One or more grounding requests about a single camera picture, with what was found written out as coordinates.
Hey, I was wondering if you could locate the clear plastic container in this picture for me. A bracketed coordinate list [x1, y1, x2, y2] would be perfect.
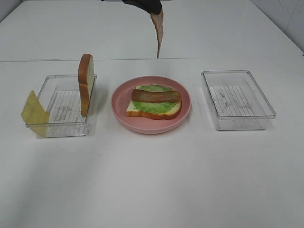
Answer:
[201, 70, 276, 131]
[25, 75, 98, 138]

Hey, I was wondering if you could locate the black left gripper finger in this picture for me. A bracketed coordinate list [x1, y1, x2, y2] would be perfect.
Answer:
[123, 0, 162, 14]

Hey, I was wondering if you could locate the upright bread slice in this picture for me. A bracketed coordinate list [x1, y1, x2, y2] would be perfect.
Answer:
[78, 53, 95, 116]

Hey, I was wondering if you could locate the pink bacon strip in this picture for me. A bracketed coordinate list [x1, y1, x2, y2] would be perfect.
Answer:
[150, 9, 164, 58]

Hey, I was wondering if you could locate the white bread slice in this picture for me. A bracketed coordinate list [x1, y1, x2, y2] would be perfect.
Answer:
[126, 84, 182, 120]

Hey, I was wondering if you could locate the yellow cheese slice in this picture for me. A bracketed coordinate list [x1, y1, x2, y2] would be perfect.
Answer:
[21, 90, 50, 137]

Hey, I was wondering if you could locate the pink round plate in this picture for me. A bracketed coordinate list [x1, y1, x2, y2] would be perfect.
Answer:
[111, 76, 191, 134]

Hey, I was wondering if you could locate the clear right plastic container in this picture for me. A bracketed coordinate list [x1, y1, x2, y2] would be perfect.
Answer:
[201, 70, 276, 131]

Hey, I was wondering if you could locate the brown bacon strip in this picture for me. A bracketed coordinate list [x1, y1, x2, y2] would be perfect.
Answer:
[131, 89, 181, 103]

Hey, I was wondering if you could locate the clear left plastic container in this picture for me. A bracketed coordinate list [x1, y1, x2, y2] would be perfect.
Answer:
[25, 75, 98, 138]

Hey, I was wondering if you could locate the green lettuce leaf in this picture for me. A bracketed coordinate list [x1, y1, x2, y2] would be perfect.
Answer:
[126, 84, 181, 115]

